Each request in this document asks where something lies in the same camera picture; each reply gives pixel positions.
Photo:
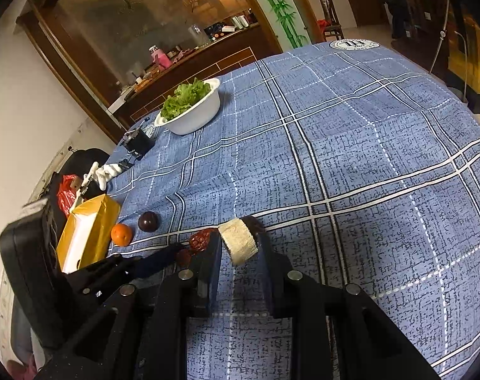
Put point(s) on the pink bottle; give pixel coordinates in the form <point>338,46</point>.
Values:
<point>159,57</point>

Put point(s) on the white bowl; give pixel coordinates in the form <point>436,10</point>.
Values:
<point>197,116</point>

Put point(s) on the wooden chair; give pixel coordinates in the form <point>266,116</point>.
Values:
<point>330,26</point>

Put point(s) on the white corn piece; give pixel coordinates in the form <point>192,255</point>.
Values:
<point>238,240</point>

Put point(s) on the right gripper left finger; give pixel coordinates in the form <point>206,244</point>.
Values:
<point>206,267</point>

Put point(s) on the red jujube date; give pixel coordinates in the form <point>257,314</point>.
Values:
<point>199,241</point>
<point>183,258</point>

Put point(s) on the silver kettle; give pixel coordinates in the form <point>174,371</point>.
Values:
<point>199,36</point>

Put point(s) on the black box device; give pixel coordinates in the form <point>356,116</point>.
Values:
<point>137,143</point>

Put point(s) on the black sofa chair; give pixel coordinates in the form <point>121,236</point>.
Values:
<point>78,163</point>

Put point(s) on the white glove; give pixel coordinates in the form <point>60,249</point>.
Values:
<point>105,173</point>

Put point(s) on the blue plaid tablecloth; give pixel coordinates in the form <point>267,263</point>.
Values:
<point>362,167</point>

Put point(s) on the wooden sideboard counter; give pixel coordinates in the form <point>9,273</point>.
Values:
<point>221,57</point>

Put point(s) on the yellow cardboard tray box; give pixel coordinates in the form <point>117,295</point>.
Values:
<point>86,235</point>

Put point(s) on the small orange far left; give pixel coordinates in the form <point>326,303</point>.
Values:
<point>121,235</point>

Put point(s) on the green lettuce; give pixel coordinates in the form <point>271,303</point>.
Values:
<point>185,96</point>

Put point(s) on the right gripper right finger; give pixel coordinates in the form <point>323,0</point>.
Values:
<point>278,289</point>

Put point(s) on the red plastic bag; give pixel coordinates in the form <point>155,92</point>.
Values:
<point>66,194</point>

